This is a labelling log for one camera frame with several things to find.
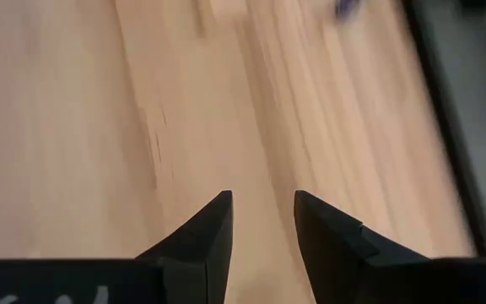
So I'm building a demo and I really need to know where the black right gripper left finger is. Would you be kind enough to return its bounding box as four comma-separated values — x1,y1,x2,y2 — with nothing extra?
135,189,234,304

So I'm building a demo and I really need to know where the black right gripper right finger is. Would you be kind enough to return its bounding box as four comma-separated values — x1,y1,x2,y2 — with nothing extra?
293,189,433,304

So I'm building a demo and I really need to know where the black metal table frame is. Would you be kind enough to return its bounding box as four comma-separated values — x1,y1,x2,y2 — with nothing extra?
399,0,486,257

